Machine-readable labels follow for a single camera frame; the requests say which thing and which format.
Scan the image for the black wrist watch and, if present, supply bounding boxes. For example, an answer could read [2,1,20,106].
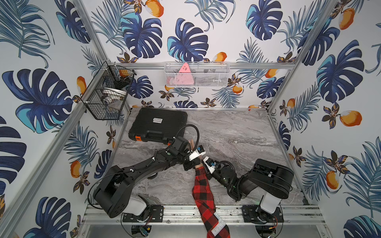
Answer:
[183,158,202,171]

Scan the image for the red plaid sleeved forearm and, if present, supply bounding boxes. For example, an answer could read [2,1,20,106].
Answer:
[192,164,231,238]

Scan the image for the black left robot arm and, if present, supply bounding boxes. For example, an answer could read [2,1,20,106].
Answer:
[91,124,205,219]

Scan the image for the person's bare hand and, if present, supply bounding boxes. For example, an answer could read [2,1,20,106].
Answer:
[189,139,203,169]

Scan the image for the black plastic tool case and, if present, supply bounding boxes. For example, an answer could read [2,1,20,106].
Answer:
[128,108,188,145]

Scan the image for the pink triangle card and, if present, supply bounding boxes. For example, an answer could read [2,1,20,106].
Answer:
[174,62,194,86]

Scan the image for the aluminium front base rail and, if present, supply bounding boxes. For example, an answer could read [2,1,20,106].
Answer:
[82,205,325,225]

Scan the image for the clear mesh wall tray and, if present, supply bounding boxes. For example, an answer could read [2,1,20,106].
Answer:
[164,62,230,87]

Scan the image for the black wire basket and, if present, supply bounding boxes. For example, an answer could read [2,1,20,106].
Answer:
[80,62,137,121]

